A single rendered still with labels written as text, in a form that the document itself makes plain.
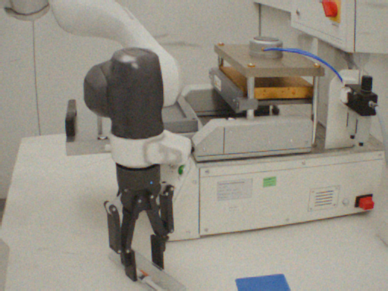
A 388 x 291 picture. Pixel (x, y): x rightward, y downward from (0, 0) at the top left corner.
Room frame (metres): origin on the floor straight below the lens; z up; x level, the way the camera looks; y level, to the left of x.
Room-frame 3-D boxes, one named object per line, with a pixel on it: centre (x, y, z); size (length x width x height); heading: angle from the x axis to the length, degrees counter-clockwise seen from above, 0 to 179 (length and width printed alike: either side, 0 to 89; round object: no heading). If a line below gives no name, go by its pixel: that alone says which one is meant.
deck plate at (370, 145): (1.12, -0.20, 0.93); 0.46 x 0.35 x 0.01; 101
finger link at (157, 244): (0.79, 0.07, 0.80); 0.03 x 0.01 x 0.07; 40
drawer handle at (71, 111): (1.03, 0.27, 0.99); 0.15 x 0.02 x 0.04; 11
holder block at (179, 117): (1.07, 0.09, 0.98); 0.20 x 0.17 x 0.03; 11
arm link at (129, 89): (0.80, 0.12, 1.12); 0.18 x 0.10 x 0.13; 33
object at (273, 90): (1.11, -0.16, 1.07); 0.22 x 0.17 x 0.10; 11
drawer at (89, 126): (1.06, 0.14, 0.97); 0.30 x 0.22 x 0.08; 101
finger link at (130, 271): (0.74, 0.12, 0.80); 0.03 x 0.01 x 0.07; 40
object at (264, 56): (1.10, -0.20, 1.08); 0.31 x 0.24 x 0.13; 11
